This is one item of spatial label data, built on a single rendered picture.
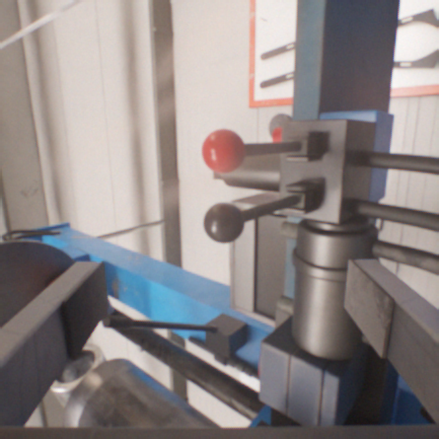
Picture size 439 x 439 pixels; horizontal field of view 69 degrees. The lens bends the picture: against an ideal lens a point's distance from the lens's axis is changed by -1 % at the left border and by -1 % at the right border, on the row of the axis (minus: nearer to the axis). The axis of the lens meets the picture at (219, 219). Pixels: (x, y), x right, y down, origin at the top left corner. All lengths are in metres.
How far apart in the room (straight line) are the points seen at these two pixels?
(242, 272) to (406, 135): 1.84
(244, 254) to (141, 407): 0.39
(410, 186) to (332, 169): 1.96
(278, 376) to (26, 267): 1.11
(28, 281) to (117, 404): 0.77
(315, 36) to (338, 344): 0.43
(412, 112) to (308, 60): 1.83
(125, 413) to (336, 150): 0.65
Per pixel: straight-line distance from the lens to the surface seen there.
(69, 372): 1.09
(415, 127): 2.34
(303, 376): 0.49
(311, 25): 0.55
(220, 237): 0.26
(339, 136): 0.39
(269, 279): 0.63
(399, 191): 2.36
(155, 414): 0.76
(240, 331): 1.00
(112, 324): 0.72
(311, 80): 0.54
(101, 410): 0.83
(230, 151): 0.25
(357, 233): 0.43
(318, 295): 0.44
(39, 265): 1.44
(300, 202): 0.38
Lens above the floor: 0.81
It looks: 39 degrees up
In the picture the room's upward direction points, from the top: 79 degrees counter-clockwise
